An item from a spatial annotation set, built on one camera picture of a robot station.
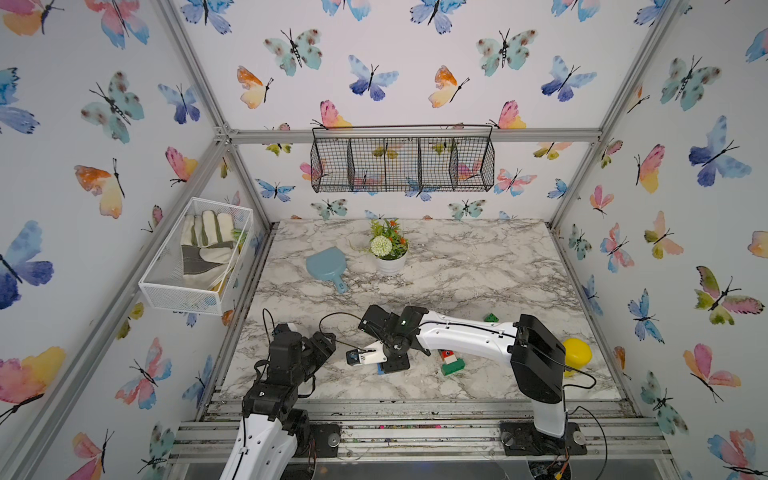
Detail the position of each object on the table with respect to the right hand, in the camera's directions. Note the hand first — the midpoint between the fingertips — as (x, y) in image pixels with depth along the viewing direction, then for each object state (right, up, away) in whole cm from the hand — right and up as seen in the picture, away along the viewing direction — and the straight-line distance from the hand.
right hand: (386, 352), depth 82 cm
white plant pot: (+1, +22, +22) cm, 31 cm away
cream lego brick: (+18, -3, +3) cm, 18 cm away
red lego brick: (+17, -1, +3) cm, 17 cm away
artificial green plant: (0, +31, +10) cm, 32 cm away
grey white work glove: (-45, +29, -5) cm, 54 cm away
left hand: (-14, +3, 0) cm, 15 cm away
